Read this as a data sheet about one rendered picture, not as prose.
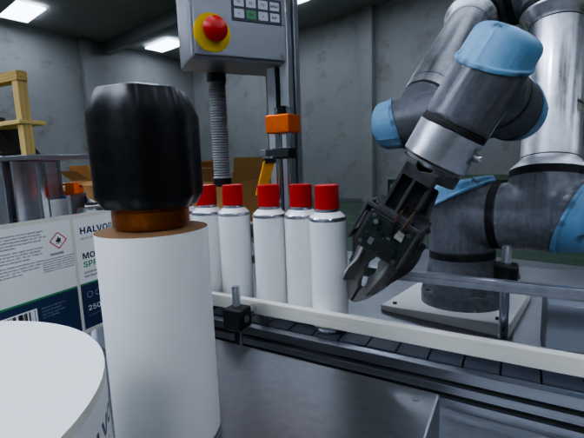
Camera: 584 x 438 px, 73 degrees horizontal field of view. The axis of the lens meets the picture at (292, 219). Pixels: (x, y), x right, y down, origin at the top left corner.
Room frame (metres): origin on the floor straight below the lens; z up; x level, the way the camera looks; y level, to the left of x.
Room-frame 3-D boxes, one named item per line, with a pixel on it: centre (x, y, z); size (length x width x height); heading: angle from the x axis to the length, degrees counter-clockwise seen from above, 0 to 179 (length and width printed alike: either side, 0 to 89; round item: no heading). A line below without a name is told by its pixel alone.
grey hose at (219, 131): (0.77, 0.13, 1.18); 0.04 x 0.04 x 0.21
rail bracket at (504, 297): (0.50, -0.28, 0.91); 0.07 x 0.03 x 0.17; 150
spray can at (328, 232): (0.54, -0.05, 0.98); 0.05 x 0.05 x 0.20
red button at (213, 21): (0.65, 0.11, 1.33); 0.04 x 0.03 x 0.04; 115
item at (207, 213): (0.65, 0.14, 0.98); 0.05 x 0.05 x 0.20
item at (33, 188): (0.73, 0.45, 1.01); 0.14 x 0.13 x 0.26; 60
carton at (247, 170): (2.38, 0.39, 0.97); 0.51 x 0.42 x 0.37; 146
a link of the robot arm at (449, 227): (0.72, -0.32, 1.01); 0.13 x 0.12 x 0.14; 46
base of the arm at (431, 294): (0.72, -0.32, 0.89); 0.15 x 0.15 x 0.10
